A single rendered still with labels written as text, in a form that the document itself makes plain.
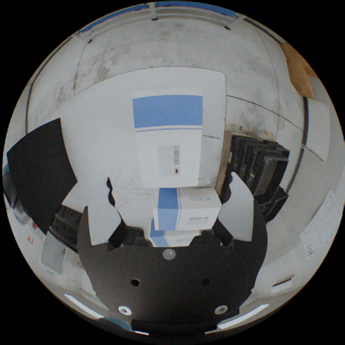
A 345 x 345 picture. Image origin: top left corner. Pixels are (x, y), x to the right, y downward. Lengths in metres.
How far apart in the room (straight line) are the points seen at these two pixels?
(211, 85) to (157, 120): 0.18
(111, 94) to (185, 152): 0.25
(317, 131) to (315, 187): 0.98
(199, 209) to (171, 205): 0.08
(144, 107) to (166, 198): 0.25
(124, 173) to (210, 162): 0.26
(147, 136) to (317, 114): 2.55
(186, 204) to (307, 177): 2.51
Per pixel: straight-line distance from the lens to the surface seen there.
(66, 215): 0.78
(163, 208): 0.31
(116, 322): 0.28
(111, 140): 0.34
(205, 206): 0.34
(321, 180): 2.53
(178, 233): 0.45
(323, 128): 2.47
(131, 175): 0.36
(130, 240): 0.56
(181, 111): 0.20
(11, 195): 0.55
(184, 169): 0.23
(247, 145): 0.82
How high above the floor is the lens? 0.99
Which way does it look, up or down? 58 degrees down
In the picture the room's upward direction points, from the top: 175 degrees clockwise
